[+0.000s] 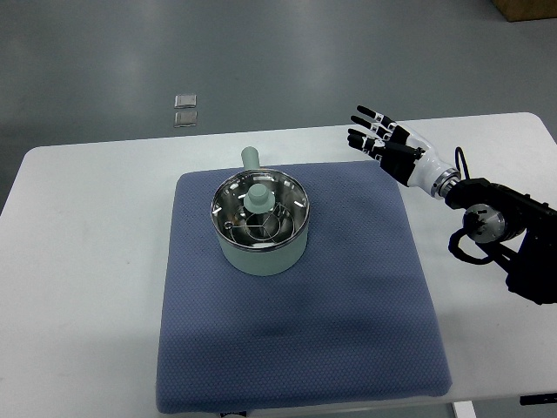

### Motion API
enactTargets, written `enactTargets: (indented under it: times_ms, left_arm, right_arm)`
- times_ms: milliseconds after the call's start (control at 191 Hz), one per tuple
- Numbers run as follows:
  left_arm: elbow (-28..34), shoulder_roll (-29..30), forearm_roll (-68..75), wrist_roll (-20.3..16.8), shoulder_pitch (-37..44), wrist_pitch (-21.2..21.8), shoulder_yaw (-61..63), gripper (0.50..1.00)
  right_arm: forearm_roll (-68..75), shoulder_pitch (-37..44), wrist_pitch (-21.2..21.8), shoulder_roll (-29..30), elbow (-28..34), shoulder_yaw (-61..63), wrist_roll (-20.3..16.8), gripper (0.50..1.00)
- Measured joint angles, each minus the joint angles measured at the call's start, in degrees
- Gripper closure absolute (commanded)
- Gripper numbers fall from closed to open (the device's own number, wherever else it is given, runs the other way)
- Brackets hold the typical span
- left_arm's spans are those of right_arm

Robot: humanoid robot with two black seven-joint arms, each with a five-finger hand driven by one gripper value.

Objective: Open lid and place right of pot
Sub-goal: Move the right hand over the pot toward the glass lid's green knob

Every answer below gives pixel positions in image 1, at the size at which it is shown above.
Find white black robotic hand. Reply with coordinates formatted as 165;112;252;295
347;105;461;199

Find glass lid with green knob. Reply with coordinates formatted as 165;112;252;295
211;169;310;252

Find green pot with steel interior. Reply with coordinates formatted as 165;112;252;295
216;146;309;276

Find blue fabric mat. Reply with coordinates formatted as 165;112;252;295
156;161;452;414

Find brown cardboard box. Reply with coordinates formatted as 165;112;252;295
492;0;556;23

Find upper metal floor plate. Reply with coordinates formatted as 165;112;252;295
174;93;197;109

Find white table leg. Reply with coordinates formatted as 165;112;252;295
452;401;477;418

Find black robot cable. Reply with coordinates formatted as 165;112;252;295
453;146;473;180

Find wire steaming rack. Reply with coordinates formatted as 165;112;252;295
223;204;296;248

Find black bracket under table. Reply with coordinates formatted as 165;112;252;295
520;393;557;406

